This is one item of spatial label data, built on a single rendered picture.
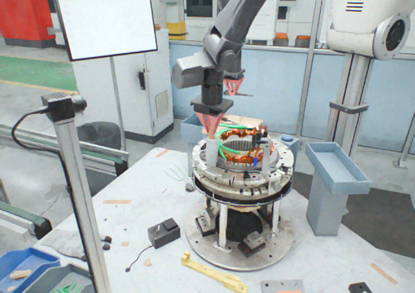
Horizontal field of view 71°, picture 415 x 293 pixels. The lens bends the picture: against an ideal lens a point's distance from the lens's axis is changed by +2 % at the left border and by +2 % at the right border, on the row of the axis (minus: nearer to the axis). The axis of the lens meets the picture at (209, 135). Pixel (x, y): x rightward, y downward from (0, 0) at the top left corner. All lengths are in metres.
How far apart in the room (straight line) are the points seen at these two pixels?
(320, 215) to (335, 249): 0.12
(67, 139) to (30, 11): 3.91
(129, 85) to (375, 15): 2.59
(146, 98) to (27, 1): 1.99
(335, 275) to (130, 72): 2.67
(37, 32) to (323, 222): 4.00
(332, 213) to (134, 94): 2.55
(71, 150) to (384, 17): 0.94
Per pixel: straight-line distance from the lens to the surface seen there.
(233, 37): 0.66
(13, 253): 1.14
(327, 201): 1.06
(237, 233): 1.11
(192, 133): 1.22
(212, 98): 0.74
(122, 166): 1.59
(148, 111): 3.21
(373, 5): 1.09
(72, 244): 1.13
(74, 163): 0.61
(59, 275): 1.05
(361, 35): 1.11
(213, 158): 0.85
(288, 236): 1.10
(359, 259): 1.14
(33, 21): 4.44
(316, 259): 1.08
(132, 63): 3.15
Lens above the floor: 1.56
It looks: 26 degrees down
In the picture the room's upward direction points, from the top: straight up
